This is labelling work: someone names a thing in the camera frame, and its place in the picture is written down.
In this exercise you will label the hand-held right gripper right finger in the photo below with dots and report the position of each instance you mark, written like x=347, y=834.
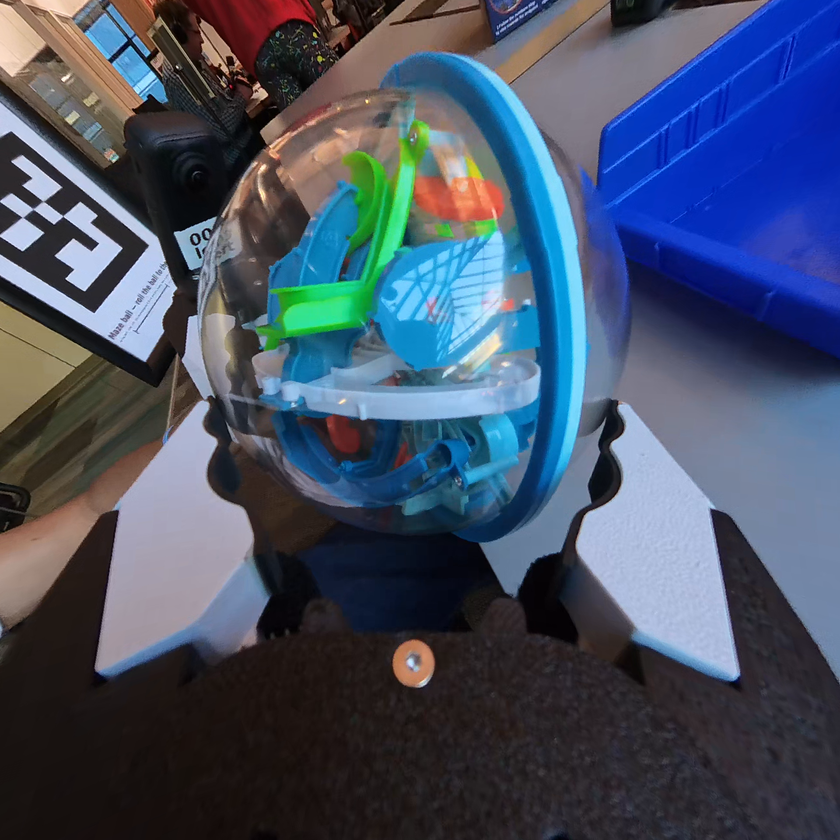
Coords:
x=656, y=564

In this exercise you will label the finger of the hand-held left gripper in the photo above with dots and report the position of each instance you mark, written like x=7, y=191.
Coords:
x=203, y=358

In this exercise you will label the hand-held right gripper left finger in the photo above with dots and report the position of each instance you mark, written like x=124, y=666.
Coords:
x=174, y=564

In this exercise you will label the clear plastic maze ball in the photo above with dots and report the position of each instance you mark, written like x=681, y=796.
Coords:
x=420, y=315

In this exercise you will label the person's left forearm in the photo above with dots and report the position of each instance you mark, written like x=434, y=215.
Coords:
x=59, y=531

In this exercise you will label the black framed printed sign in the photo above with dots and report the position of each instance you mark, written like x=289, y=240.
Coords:
x=72, y=249

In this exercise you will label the person's blue jeans leg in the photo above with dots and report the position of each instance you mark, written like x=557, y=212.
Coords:
x=394, y=577

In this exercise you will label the dark blue printed box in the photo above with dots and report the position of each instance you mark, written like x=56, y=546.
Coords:
x=518, y=19

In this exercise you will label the blue plastic bin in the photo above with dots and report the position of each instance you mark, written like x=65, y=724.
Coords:
x=735, y=170

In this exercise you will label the small black device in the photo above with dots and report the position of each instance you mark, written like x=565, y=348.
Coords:
x=640, y=12

